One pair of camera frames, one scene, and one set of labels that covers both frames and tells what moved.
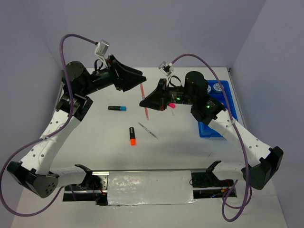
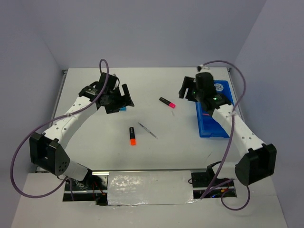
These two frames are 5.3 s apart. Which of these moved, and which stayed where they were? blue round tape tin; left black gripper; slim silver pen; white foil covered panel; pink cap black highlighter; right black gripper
Moved: left black gripper; right black gripper
Stayed: white foil covered panel; slim silver pen; blue round tape tin; pink cap black highlighter
